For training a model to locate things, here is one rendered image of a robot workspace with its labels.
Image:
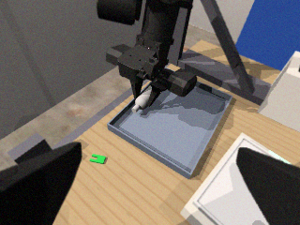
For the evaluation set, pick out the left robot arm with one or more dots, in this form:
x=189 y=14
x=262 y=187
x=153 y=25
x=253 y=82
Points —
x=140 y=62

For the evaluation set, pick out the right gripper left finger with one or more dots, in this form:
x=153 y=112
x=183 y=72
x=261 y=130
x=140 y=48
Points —
x=33 y=192

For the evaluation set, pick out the white gas cylinder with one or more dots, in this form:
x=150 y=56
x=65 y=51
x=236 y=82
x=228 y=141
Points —
x=141 y=101

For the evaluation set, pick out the dark grey metal post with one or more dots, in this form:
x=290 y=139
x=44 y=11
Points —
x=223 y=35

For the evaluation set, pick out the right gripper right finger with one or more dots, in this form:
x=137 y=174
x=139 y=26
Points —
x=273 y=184

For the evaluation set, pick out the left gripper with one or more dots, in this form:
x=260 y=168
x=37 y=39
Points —
x=181 y=82

